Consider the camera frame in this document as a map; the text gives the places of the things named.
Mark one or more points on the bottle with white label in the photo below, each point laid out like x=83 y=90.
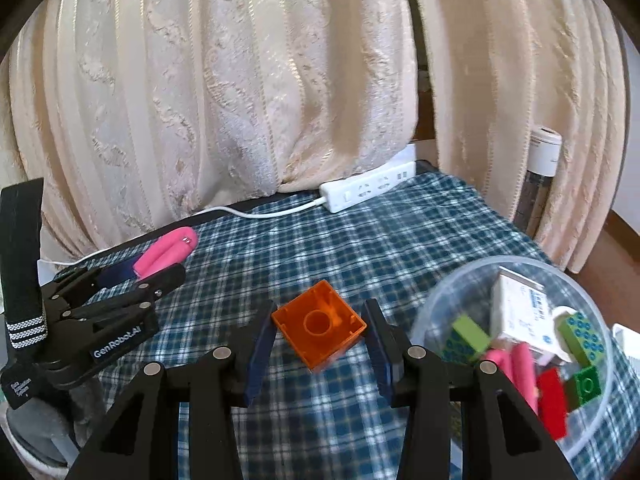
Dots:
x=542 y=170

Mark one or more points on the clear plastic bowl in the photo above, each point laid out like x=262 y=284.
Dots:
x=440 y=300

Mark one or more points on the red toy block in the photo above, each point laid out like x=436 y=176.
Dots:
x=552 y=405

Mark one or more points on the orange toy block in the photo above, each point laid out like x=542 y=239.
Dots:
x=320 y=327

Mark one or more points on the person's left hand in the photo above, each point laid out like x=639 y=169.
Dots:
x=50 y=420

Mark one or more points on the large green dotted block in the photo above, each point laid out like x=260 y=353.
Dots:
x=582 y=335

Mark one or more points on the green toy block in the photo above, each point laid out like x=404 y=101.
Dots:
x=587 y=385

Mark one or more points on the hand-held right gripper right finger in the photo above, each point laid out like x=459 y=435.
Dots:
x=380 y=355

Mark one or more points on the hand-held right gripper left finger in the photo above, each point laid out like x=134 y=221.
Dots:
x=260 y=355

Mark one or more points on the white power strip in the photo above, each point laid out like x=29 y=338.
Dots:
x=367 y=187

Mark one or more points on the cream patterned curtain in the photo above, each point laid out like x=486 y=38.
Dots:
x=225 y=85

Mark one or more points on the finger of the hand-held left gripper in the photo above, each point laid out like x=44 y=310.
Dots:
x=160 y=282
x=117 y=274

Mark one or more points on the small green dotted block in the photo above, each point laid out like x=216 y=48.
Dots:
x=465 y=340

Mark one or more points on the white medicine box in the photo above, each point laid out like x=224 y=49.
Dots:
x=520 y=310

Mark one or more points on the blue plaid tablecloth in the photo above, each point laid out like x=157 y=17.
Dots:
x=325 y=250

